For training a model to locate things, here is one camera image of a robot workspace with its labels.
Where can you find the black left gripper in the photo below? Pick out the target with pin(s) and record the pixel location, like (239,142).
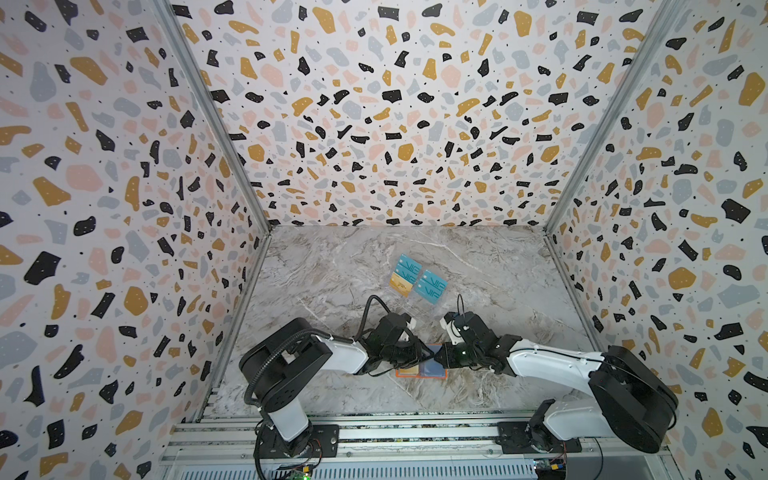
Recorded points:
(416,349)

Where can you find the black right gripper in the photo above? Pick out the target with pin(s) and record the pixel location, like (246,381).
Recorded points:
(453,352)

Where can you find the orange card holder wallet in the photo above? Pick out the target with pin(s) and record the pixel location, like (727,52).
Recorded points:
(428,370)

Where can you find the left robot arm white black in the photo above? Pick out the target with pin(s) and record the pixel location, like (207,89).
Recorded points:
(281,366)

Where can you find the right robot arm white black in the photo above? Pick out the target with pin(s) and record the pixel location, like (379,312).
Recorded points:
(621,398)

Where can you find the clear acrylic card stand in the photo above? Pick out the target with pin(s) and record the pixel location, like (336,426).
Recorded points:
(413,296)

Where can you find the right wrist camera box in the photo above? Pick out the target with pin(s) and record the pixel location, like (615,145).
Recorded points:
(447,323)

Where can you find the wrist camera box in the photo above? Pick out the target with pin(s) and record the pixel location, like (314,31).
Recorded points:
(407,336)
(447,323)

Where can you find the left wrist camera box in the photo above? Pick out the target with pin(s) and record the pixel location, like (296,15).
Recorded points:
(407,336)

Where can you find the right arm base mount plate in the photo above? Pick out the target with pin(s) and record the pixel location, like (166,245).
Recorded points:
(520,438)

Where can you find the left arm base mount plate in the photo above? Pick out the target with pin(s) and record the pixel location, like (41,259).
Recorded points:
(315,441)

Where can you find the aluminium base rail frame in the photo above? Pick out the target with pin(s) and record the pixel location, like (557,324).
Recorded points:
(418,446)

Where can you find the aluminium corner post right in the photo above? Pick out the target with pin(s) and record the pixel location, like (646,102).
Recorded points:
(659,27)

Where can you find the aluminium corner post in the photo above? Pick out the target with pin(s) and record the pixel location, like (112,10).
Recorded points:
(174,34)
(659,27)

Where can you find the aluminium corner post left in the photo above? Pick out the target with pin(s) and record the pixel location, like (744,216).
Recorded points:
(174,34)

